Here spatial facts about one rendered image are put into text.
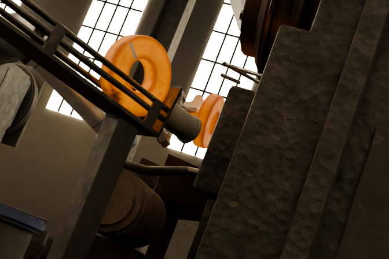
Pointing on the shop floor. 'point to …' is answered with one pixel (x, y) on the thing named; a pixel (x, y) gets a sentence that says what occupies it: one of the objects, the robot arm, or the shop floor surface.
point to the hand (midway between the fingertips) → (210, 114)
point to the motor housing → (129, 220)
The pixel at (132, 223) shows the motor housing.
